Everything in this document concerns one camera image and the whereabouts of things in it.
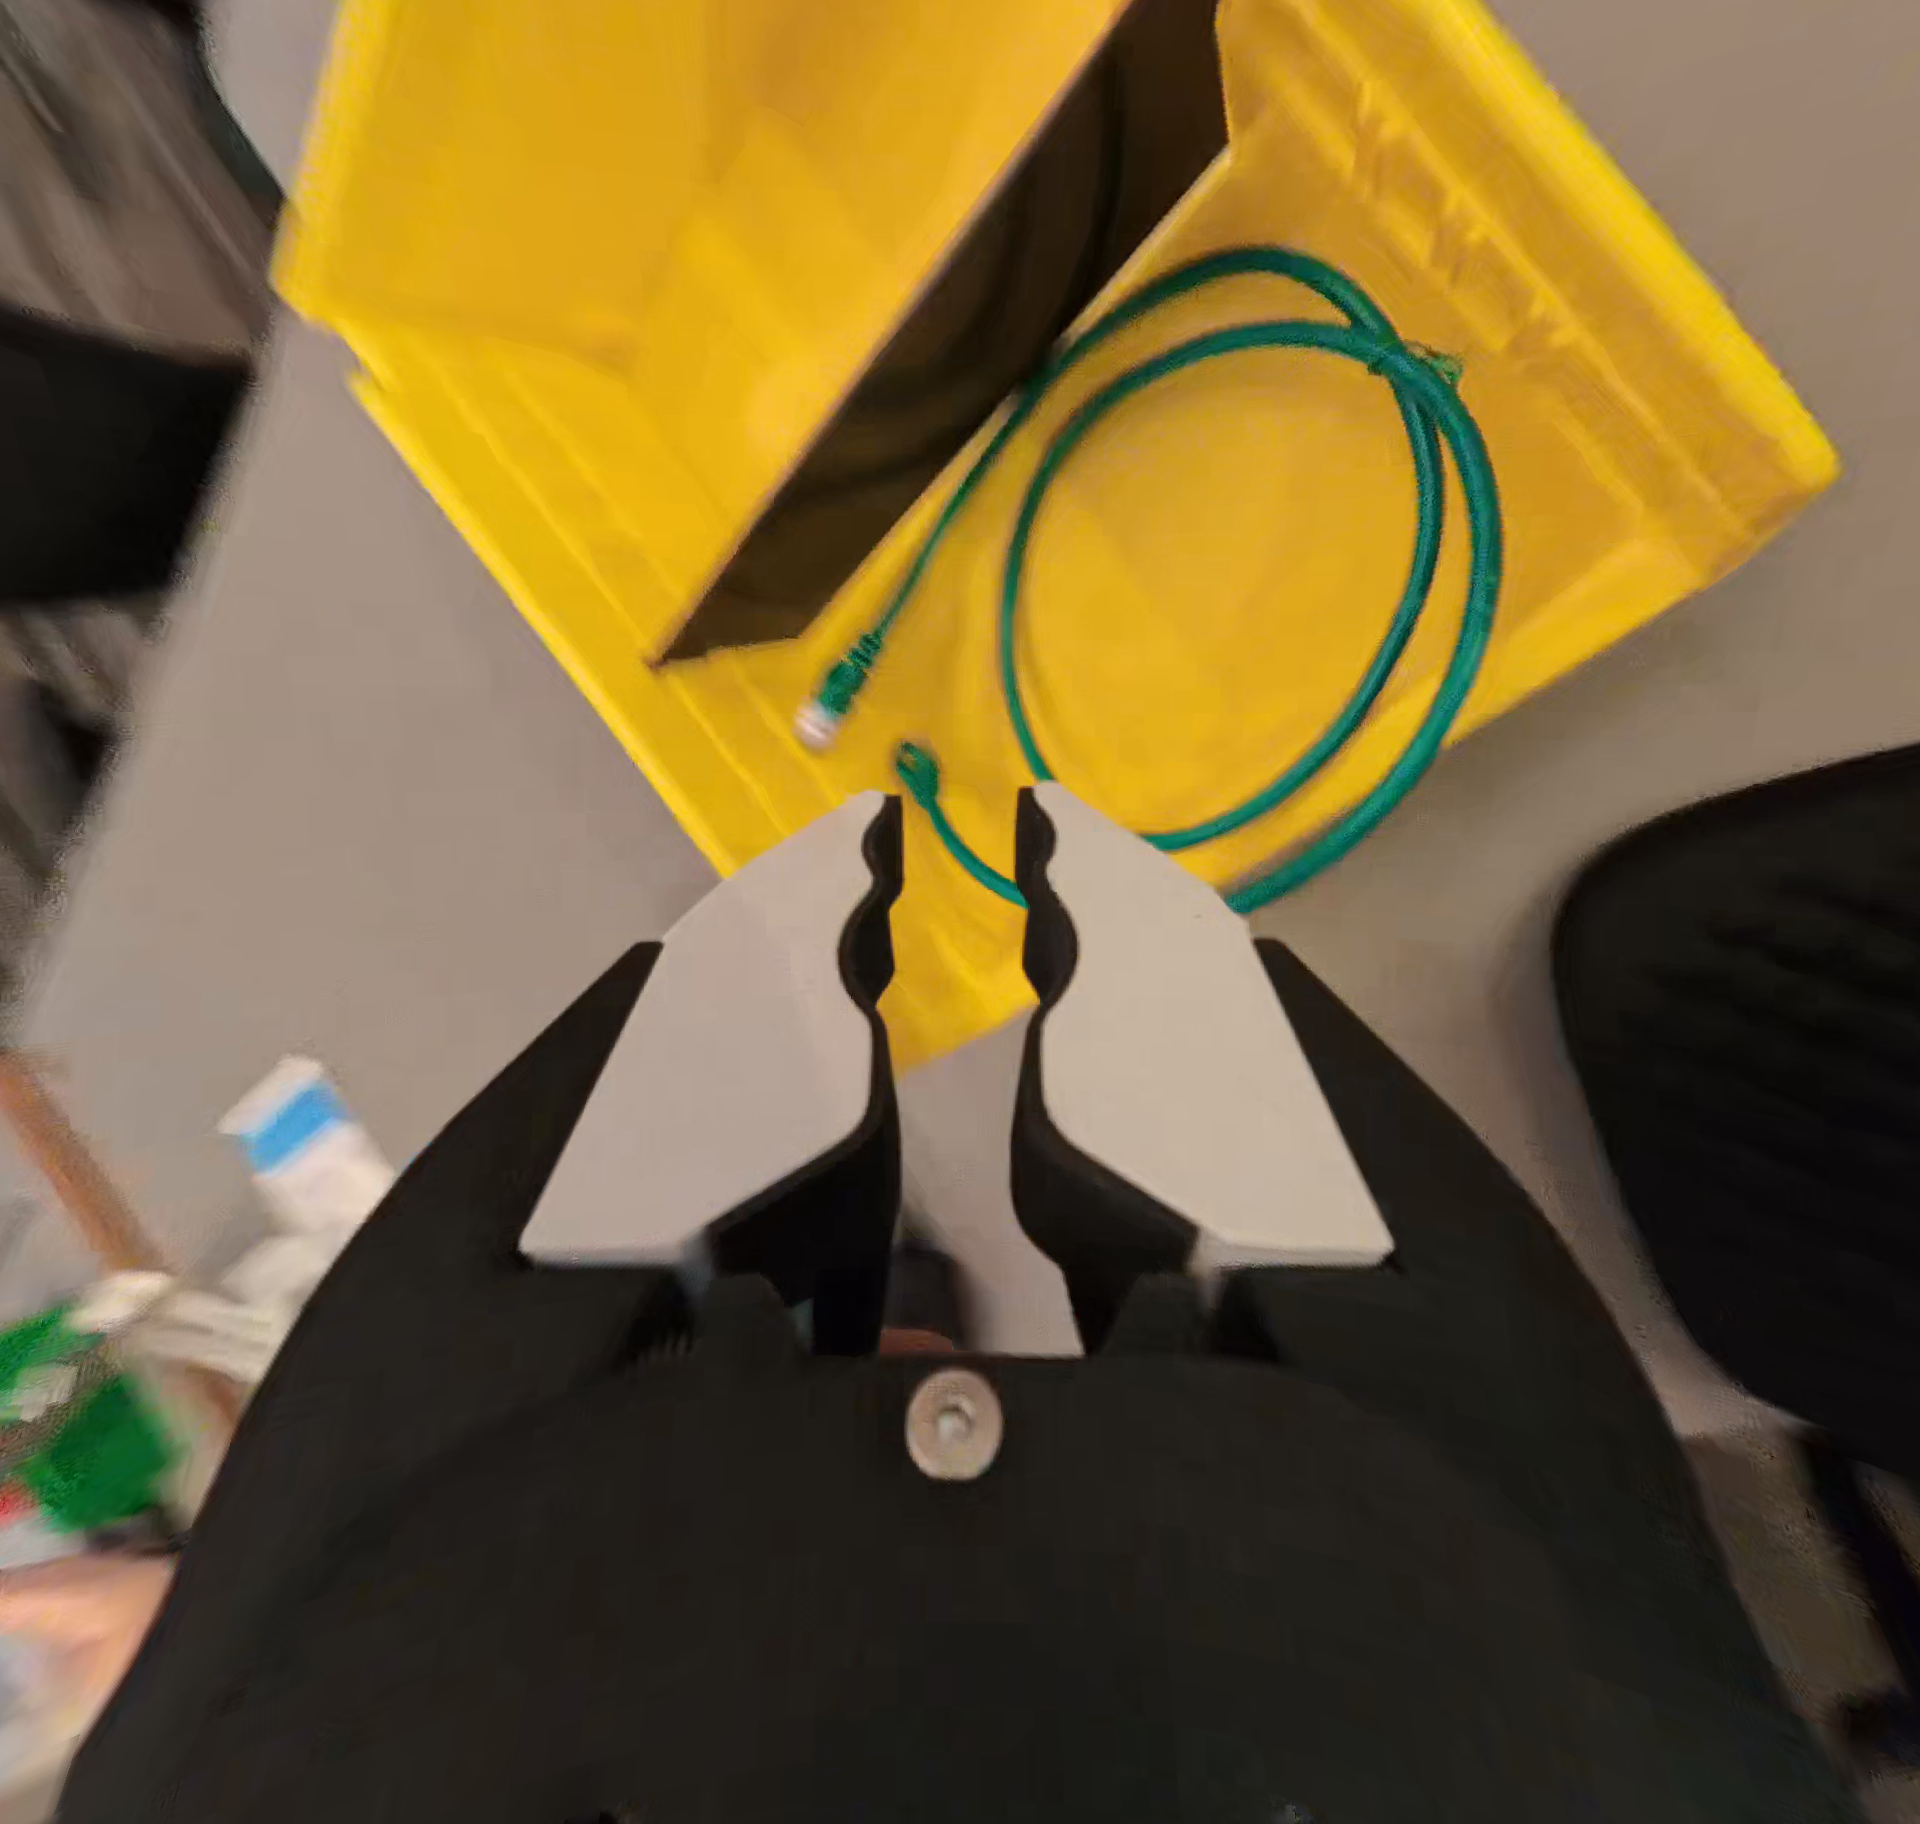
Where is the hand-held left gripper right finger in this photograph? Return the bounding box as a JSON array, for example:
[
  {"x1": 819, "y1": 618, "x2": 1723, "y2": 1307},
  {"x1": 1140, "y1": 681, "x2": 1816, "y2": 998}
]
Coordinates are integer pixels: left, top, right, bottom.
[{"x1": 1009, "y1": 783, "x2": 1395, "y2": 1354}]

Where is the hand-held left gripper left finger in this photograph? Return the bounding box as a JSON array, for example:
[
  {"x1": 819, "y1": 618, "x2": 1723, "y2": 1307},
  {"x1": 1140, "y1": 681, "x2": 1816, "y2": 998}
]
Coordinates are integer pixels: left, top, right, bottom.
[{"x1": 517, "y1": 789, "x2": 903, "y2": 1360}]

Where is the green ethernet cable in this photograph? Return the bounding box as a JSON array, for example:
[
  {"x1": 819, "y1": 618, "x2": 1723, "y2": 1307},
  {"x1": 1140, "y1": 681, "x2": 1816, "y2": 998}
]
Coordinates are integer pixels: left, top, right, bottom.
[{"x1": 794, "y1": 246, "x2": 1504, "y2": 913}]

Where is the yellow plastic bin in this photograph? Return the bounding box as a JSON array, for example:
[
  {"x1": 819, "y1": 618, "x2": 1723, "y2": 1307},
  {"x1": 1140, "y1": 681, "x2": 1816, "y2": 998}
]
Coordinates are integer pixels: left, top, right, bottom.
[{"x1": 270, "y1": 0, "x2": 1845, "y2": 1077}]

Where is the white and blue box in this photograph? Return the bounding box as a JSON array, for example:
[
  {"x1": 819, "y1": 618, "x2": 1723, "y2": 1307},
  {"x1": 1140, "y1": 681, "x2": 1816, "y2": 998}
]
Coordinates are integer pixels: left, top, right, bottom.
[{"x1": 217, "y1": 1058, "x2": 398, "y2": 1241}]

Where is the wooden stick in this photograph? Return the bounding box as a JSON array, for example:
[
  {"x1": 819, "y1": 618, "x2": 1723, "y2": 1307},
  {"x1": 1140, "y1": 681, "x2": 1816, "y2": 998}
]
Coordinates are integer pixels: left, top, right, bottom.
[{"x1": 0, "y1": 1051, "x2": 166, "y2": 1272}]

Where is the green packet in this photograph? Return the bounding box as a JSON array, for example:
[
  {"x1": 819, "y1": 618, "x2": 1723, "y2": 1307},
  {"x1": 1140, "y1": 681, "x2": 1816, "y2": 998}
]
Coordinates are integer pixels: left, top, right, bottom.
[{"x1": 0, "y1": 1300, "x2": 188, "y2": 1533}]

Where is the bin divider panel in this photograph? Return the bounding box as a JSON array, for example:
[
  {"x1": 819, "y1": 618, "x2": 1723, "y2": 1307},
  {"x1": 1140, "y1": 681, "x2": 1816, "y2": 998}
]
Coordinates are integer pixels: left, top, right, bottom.
[{"x1": 651, "y1": 0, "x2": 1234, "y2": 672}]

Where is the dark furniture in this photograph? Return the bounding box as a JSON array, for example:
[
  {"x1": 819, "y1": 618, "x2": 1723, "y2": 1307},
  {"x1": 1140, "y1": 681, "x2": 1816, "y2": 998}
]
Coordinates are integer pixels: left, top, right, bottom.
[{"x1": 0, "y1": 0, "x2": 287, "y2": 612}]

